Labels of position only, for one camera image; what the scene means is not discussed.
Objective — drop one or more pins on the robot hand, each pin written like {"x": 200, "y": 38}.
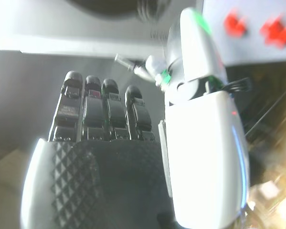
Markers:
{"x": 121, "y": 179}

